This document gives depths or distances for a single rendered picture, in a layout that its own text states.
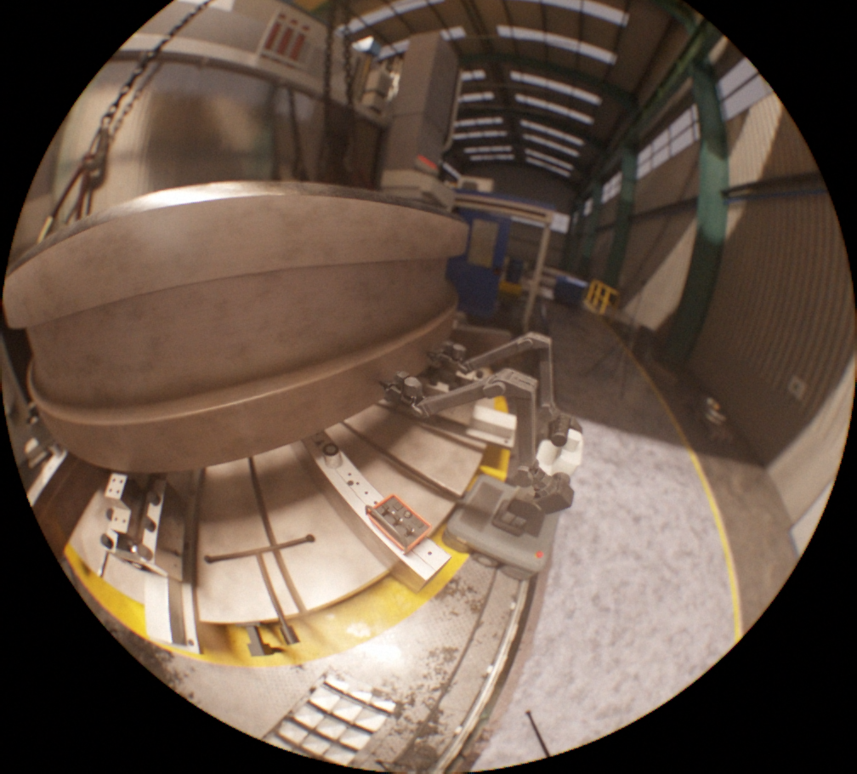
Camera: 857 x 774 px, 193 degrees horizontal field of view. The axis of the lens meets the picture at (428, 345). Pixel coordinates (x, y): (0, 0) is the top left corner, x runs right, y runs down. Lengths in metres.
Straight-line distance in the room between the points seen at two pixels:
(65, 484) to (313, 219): 2.28
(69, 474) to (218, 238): 1.99
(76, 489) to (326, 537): 1.86
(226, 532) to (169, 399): 0.85
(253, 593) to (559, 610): 1.67
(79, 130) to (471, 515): 5.02
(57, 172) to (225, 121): 2.32
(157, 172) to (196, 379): 3.12
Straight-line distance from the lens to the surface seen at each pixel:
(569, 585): 2.02
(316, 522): 1.50
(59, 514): 2.42
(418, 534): 0.93
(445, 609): 1.69
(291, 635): 1.36
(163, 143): 3.91
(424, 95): 5.33
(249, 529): 1.58
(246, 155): 4.22
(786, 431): 6.67
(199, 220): 0.76
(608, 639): 2.16
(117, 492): 1.40
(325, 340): 1.05
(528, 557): 1.63
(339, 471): 1.19
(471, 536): 1.56
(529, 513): 1.42
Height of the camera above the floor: 1.66
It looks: 26 degrees down
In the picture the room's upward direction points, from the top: 9 degrees clockwise
